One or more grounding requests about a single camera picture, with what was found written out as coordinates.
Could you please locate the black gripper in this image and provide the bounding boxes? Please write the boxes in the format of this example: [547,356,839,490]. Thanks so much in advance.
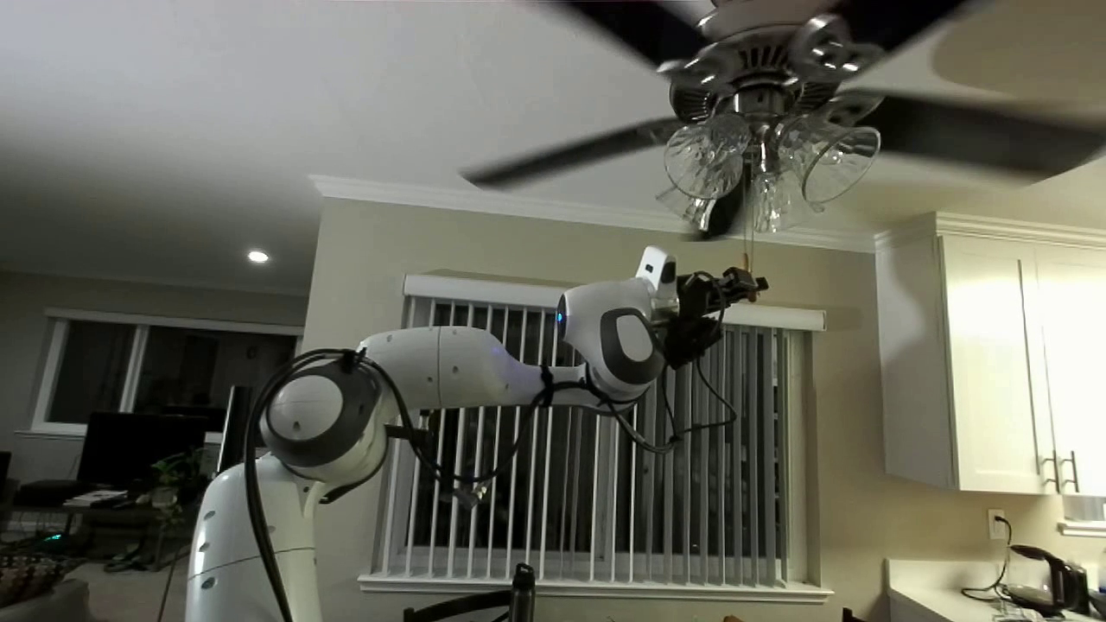
[659,265,768,367]

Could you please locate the recessed ceiling light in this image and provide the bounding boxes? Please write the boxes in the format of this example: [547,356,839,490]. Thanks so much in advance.
[247,248,270,265]

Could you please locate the living room window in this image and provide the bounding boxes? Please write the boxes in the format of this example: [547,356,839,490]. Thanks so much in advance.
[32,312,300,435]

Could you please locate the dark television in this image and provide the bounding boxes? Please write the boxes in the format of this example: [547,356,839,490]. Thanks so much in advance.
[78,410,207,490]

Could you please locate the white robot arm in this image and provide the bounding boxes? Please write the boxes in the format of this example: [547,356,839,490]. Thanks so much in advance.
[184,268,768,622]

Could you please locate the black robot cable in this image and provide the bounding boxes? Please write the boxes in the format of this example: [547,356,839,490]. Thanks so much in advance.
[239,347,739,622]

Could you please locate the ceiling fan with glass lamps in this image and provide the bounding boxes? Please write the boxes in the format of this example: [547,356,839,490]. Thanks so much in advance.
[467,0,1102,243]

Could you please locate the white upper kitchen cabinet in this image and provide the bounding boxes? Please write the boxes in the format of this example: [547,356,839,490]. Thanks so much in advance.
[874,215,1106,499]

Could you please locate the black countertop appliance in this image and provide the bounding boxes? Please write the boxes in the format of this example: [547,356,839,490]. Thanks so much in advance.
[1010,544,1091,615]

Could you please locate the white vertical window blinds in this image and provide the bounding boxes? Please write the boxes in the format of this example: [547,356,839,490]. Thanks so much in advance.
[369,312,807,592]

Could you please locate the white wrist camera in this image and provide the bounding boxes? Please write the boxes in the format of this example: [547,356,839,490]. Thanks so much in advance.
[635,244,679,288]

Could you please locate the wall power outlet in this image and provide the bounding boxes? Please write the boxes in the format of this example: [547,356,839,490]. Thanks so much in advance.
[987,509,1013,544]

